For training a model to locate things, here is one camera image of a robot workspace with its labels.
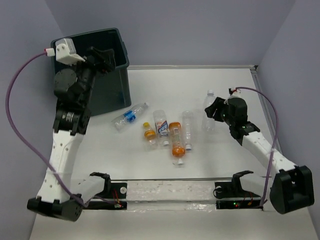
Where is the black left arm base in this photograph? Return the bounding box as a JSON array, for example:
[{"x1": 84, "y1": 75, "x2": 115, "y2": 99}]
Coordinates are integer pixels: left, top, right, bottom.
[{"x1": 74, "y1": 172, "x2": 127, "y2": 216}]

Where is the dark green plastic bin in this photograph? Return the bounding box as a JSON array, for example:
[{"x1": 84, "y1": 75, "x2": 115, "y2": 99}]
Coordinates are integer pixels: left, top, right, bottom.
[{"x1": 52, "y1": 28, "x2": 132, "y2": 119}]

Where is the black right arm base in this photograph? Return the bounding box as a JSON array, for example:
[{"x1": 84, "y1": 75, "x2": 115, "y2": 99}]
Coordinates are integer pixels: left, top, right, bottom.
[{"x1": 212, "y1": 170, "x2": 263, "y2": 210}]

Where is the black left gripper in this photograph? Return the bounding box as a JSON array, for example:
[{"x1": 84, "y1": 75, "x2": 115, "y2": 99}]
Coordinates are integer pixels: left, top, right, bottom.
[{"x1": 64, "y1": 47, "x2": 116, "y2": 106}]

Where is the clear tall bottle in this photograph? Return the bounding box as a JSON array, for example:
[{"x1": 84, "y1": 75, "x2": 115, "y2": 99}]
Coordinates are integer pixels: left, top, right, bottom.
[{"x1": 202, "y1": 89, "x2": 216, "y2": 134}]

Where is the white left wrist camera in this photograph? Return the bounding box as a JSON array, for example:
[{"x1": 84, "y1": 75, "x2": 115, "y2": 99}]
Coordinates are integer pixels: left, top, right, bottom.
[{"x1": 55, "y1": 38, "x2": 86, "y2": 66}]

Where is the clear bottle white blue label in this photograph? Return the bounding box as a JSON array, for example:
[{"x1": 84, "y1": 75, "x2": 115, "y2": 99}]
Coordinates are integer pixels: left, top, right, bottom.
[{"x1": 153, "y1": 110, "x2": 169, "y2": 147}]

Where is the small bottle orange label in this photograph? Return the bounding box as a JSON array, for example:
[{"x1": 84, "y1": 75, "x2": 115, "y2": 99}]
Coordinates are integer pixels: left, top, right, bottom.
[{"x1": 142, "y1": 122, "x2": 158, "y2": 151}]

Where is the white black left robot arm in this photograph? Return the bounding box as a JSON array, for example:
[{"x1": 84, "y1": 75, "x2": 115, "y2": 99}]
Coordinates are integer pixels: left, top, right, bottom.
[{"x1": 27, "y1": 46, "x2": 116, "y2": 222}]

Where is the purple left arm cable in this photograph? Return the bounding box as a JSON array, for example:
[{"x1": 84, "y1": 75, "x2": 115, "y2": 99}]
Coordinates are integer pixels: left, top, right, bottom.
[{"x1": 5, "y1": 49, "x2": 118, "y2": 208}]

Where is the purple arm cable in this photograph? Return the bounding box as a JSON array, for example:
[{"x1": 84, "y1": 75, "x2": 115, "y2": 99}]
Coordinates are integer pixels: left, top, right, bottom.
[
  {"x1": 236, "y1": 86, "x2": 280, "y2": 208},
  {"x1": 5, "y1": 49, "x2": 118, "y2": 208}
]

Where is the large orange label bottle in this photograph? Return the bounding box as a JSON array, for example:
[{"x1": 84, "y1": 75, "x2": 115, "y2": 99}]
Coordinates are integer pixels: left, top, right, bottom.
[{"x1": 169, "y1": 122, "x2": 186, "y2": 166}]

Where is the clear bottle white cap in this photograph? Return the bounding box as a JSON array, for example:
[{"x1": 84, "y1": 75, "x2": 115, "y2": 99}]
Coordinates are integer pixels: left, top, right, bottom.
[{"x1": 182, "y1": 110, "x2": 194, "y2": 151}]

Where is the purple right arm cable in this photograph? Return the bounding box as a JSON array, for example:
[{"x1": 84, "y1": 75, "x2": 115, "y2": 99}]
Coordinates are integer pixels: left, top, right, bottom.
[{"x1": 236, "y1": 86, "x2": 280, "y2": 208}]

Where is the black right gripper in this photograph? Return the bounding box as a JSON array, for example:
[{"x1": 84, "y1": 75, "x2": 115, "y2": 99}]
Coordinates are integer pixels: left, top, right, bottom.
[{"x1": 204, "y1": 96, "x2": 234, "y2": 126}]

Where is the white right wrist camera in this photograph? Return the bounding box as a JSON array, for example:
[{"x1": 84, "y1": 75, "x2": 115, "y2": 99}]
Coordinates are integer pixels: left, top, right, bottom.
[{"x1": 224, "y1": 87, "x2": 242, "y2": 105}]

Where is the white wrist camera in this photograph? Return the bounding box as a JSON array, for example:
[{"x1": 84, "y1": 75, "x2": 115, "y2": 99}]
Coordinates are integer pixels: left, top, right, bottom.
[
  {"x1": 55, "y1": 38, "x2": 86, "y2": 66},
  {"x1": 224, "y1": 87, "x2": 242, "y2": 105}
]

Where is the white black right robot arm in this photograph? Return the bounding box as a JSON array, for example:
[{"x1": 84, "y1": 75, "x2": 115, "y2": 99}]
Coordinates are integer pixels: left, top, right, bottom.
[{"x1": 204, "y1": 97, "x2": 315, "y2": 214}]

